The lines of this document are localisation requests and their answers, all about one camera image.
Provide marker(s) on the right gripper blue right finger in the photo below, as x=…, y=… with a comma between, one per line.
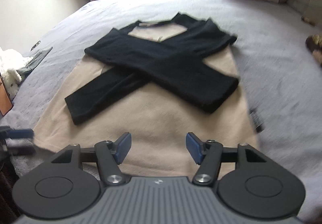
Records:
x=208, y=156

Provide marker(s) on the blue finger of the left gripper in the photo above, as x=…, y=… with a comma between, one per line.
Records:
x=7, y=132
x=21, y=150

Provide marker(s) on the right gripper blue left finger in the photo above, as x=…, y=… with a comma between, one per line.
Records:
x=109, y=156

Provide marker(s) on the cream and black sweatshirt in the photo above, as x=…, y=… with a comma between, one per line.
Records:
x=157, y=120

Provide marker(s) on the brown patterned bag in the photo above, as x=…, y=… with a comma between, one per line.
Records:
x=5, y=102

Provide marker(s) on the white fluffy plush toy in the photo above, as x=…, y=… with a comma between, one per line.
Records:
x=12, y=81

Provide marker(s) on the grey folded garment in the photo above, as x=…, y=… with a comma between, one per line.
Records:
x=31, y=65

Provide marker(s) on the white cloth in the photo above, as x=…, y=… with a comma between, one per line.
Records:
x=12, y=59

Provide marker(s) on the brown ruffled blanket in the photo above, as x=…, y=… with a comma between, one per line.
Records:
x=314, y=45

